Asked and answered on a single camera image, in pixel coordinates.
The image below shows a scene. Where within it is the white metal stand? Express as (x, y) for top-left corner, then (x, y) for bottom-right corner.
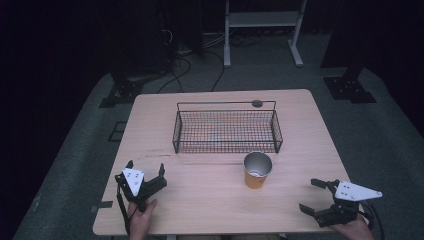
(223, 0), (308, 69)

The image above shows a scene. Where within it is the grey tape strip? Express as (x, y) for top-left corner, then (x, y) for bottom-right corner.
(90, 200), (114, 214)

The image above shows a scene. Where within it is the black stand base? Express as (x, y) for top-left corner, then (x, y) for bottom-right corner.
(323, 66), (378, 105)
(98, 70), (148, 109)

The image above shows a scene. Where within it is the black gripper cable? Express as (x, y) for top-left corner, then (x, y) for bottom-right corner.
(116, 184), (132, 236)
(361, 200), (385, 240)

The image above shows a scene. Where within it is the black tape square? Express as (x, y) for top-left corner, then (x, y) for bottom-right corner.
(107, 121), (128, 143)

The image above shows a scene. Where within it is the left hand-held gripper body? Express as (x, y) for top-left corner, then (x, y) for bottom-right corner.
(114, 167), (168, 213)

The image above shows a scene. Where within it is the person's right hand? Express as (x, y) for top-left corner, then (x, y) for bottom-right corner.
(329, 214), (376, 240)

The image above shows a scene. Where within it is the orange paper cup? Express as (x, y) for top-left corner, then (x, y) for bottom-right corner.
(243, 151), (274, 190)

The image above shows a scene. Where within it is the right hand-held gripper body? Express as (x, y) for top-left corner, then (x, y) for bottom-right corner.
(314, 179), (384, 229)

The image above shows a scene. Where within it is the black floor cable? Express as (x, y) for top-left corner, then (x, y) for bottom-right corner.
(156, 54), (193, 95)
(203, 49), (225, 93)

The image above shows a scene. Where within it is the person's left hand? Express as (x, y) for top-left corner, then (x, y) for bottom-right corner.
(127, 198), (158, 240)

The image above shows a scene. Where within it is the black wire basket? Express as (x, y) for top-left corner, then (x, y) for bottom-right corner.
(172, 99), (284, 155)

